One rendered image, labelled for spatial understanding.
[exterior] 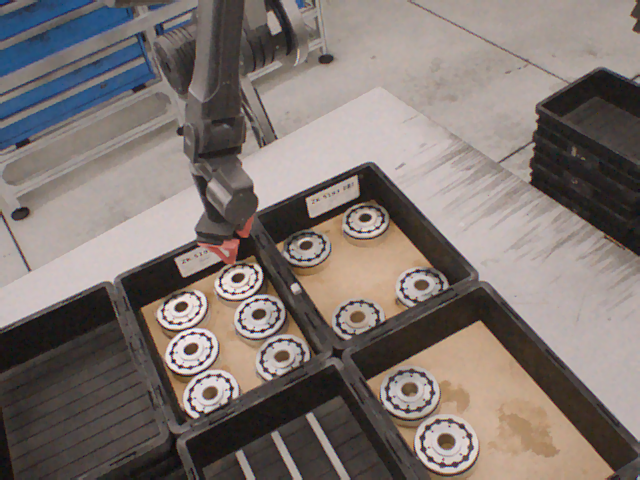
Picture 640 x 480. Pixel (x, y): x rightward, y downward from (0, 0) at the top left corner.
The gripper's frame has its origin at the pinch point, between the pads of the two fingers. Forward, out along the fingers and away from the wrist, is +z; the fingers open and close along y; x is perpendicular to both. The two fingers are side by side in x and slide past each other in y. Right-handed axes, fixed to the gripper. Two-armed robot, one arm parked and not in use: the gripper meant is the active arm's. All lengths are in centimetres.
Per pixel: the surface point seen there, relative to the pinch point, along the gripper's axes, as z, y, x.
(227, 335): 23.4, -4.1, 6.2
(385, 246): 23.7, 24.5, -18.6
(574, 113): 59, 120, -55
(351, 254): 23.7, 21.0, -12.1
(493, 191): 37, 58, -37
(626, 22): 111, 261, -76
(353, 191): 19.1, 34.9, -9.1
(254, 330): 20.5, -3.5, -0.1
